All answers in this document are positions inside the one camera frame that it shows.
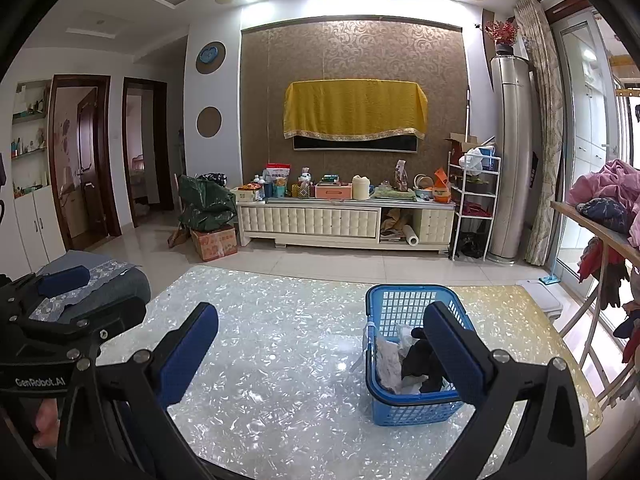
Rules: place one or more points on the orange bag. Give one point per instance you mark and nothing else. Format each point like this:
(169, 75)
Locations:
(442, 190)

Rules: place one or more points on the wooden clothes rack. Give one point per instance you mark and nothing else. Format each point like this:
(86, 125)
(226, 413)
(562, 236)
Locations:
(570, 212)

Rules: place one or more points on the patterned curtain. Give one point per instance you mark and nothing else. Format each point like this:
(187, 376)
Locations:
(542, 135)

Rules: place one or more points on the red garment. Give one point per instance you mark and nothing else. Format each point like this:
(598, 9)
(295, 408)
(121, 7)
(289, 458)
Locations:
(592, 260)

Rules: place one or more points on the pink storage box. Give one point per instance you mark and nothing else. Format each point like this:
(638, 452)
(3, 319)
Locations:
(334, 192)

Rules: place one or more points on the dark wooden door frame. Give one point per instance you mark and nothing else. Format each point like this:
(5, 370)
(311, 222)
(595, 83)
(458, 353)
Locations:
(160, 135)

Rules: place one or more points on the white paper roll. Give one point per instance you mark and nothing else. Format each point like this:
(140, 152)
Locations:
(411, 236)

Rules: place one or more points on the white plastic bag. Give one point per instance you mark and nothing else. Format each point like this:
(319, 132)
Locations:
(470, 160)

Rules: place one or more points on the blue wall clock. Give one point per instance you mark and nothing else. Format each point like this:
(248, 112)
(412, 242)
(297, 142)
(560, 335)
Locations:
(208, 53)

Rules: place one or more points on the open brown cardboard box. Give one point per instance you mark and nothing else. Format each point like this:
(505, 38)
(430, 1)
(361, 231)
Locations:
(457, 145)

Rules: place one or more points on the white television cabinet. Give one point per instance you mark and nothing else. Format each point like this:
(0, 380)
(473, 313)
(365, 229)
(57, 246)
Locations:
(310, 222)

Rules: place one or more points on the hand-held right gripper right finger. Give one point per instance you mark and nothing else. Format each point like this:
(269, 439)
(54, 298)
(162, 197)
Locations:
(455, 355)

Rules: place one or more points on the black fuzzy cloth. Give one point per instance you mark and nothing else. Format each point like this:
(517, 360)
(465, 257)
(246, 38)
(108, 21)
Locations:
(420, 360)

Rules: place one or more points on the dark wooden door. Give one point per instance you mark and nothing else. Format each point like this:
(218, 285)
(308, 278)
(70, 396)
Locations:
(87, 135)

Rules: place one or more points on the green plastic bag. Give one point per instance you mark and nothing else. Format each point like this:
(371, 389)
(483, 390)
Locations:
(205, 205)

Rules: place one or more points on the dark hanging garment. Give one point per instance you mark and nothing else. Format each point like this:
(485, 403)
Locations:
(610, 280)

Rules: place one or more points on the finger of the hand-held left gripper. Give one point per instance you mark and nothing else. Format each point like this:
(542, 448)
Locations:
(120, 315)
(65, 280)

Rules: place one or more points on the blue plastic basket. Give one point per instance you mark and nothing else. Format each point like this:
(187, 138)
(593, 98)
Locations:
(400, 290)

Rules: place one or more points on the dark patterned garment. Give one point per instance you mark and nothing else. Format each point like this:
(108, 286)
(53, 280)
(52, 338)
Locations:
(602, 212)

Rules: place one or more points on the blue mop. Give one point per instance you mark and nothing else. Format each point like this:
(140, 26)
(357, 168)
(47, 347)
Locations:
(550, 281)

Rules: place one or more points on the grey bench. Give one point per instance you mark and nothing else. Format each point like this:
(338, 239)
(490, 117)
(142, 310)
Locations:
(537, 300)

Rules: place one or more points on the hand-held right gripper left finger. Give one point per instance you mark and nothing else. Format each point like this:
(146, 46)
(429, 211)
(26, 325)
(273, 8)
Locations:
(192, 355)

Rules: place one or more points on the person's left hand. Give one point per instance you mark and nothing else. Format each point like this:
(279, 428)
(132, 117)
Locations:
(47, 420)

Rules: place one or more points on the red and white snack bag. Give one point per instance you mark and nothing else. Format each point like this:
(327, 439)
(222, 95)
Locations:
(277, 175)

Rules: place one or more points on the white layered gauze cloth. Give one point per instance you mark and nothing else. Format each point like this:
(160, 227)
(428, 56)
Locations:
(387, 360)

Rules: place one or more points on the silver tower air conditioner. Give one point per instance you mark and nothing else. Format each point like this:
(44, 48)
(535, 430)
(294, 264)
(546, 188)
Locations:
(510, 160)

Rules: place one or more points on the vase with red flowers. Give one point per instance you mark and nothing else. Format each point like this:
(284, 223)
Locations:
(502, 32)

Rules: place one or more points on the white metal rack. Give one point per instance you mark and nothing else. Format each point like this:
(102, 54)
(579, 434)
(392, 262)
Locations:
(475, 192)

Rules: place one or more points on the cream plastic jug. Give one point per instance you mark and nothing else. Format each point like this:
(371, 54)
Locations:
(360, 189)

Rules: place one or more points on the cardboard box with red print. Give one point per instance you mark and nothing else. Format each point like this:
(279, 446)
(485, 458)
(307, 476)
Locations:
(215, 244)

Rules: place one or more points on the pink garment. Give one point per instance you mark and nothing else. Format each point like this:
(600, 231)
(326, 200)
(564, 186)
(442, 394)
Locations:
(610, 180)

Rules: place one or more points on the wall television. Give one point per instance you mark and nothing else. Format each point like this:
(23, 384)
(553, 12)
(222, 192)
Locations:
(355, 144)

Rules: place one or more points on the white shelf cabinet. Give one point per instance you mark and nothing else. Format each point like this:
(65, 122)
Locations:
(35, 220)

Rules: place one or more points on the yellow cloth cover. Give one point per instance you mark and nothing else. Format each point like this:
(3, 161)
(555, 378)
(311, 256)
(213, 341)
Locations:
(355, 105)

